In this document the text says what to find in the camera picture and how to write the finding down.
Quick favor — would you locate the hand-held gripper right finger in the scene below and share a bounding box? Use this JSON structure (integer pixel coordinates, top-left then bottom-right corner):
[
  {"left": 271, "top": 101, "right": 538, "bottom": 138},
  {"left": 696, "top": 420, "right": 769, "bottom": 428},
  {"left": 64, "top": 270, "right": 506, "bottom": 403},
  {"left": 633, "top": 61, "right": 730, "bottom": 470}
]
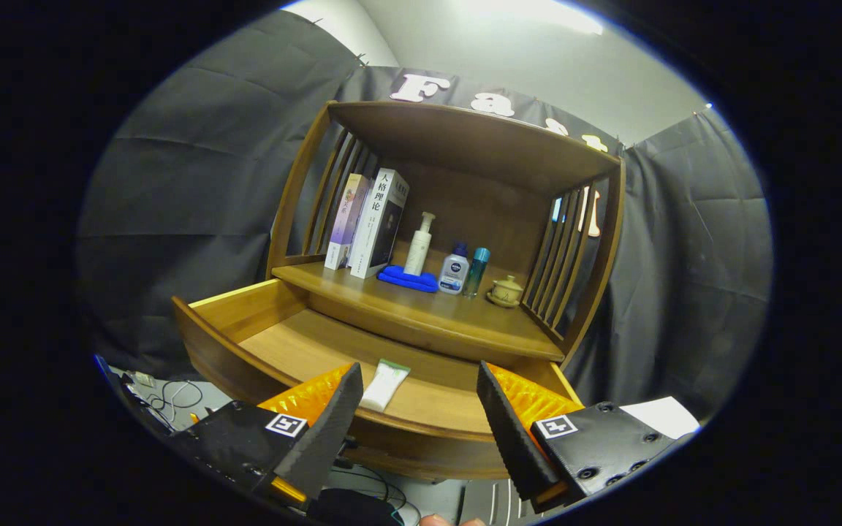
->
[{"left": 476, "top": 363, "right": 692, "bottom": 516}]

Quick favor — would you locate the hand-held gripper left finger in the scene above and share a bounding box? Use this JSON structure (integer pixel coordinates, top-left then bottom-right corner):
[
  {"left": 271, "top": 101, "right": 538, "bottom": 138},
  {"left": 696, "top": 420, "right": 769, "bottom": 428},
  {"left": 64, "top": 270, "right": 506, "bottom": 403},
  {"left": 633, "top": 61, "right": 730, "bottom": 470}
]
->
[{"left": 165, "top": 363, "right": 365, "bottom": 512}]

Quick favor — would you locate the white green tube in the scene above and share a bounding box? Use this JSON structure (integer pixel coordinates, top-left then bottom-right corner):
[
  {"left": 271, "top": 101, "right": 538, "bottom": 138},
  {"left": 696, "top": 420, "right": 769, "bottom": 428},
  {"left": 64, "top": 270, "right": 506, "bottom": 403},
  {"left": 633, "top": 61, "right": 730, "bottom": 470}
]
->
[{"left": 359, "top": 359, "right": 411, "bottom": 413}]

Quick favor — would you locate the brown wooden drawer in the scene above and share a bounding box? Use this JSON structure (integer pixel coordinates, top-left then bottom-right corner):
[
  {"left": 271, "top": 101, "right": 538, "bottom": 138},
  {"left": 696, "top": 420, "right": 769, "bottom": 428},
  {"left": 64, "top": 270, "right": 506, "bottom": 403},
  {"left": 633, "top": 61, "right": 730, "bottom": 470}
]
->
[{"left": 171, "top": 278, "right": 586, "bottom": 481}]

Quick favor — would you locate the brown wooden countertop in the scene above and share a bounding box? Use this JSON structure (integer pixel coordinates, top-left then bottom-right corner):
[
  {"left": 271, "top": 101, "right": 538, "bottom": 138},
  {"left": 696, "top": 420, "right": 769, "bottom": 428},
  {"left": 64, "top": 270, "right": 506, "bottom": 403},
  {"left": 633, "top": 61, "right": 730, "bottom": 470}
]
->
[{"left": 272, "top": 248, "right": 566, "bottom": 364}]

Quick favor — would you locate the brown wooden cabinet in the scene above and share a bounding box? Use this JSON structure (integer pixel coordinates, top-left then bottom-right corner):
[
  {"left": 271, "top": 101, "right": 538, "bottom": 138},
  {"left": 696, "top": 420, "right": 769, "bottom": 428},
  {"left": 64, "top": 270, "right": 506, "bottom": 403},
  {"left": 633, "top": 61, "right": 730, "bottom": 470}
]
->
[{"left": 266, "top": 100, "right": 626, "bottom": 483}]

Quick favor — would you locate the grey ribbed panel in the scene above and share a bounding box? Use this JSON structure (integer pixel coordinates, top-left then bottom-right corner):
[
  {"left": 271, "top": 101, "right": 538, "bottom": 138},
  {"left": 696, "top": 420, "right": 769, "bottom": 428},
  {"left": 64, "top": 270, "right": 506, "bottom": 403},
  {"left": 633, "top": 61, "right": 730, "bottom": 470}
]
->
[{"left": 458, "top": 479, "right": 535, "bottom": 525}]

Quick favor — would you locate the white flat panel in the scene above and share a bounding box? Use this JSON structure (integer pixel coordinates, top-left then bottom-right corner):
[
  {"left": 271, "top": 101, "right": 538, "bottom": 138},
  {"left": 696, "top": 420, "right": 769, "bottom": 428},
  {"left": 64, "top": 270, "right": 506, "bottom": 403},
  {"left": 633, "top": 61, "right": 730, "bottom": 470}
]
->
[{"left": 620, "top": 396, "right": 701, "bottom": 441}]

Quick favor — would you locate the beige lidded teacup with saucer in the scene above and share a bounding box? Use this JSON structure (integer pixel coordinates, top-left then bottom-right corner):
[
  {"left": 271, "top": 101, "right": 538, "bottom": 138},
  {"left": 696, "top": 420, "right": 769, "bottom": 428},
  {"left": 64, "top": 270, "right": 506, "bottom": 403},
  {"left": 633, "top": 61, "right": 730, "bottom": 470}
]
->
[{"left": 485, "top": 275, "right": 525, "bottom": 309}]

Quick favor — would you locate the blue folded cloth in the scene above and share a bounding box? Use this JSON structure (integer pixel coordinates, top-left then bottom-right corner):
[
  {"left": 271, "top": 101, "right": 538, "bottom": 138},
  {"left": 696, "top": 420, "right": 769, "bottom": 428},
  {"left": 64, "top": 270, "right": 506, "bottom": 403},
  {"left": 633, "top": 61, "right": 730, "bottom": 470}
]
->
[{"left": 377, "top": 264, "right": 440, "bottom": 294}]

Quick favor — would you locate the slim teal bottle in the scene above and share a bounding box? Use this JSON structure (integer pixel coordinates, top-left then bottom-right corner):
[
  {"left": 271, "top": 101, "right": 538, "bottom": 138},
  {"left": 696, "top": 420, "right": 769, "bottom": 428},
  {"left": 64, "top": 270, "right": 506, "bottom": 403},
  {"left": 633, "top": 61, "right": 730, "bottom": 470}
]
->
[{"left": 463, "top": 247, "right": 491, "bottom": 299}]

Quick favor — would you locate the white bottle blue pump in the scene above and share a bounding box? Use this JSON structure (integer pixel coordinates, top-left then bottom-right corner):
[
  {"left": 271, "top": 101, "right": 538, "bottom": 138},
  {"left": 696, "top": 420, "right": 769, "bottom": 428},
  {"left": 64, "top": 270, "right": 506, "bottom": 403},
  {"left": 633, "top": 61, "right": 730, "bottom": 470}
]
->
[{"left": 438, "top": 242, "right": 471, "bottom": 296}]

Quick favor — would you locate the purple book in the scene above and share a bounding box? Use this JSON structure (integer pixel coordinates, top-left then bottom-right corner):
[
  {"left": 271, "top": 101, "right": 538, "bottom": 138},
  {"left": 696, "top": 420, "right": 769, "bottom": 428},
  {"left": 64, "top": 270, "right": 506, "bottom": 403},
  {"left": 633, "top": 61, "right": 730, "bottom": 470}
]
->
[{"left": 324, "top": 173, "right": 370, "bottom": 271}]

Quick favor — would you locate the thick white book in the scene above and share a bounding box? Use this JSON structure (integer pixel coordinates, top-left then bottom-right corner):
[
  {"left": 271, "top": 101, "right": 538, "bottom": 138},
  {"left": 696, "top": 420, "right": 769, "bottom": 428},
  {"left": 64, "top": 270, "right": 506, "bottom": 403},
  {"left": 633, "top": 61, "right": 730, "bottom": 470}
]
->
[{"left": 349, "top": 168, "right": 411, "bottom": 280}]

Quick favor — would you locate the black backdrop cloth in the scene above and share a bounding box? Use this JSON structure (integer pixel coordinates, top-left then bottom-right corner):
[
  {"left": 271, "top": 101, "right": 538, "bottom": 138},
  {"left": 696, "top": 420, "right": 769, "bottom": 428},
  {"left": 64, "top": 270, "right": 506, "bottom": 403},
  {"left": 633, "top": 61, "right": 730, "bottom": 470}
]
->
[{"left": 76, "top": 9, "right": 774, "bottom": 421}]

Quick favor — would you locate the black cable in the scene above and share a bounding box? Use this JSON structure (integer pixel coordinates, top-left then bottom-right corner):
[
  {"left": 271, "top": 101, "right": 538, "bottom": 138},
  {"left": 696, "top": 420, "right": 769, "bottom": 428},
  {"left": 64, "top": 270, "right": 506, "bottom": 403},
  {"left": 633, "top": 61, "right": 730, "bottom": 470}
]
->
[
  {"left": 145, "top": 378, "right": 204, "bottom": 421},
  {"left": 330, "top": 466, "right": 423, "bottom": 524}
]

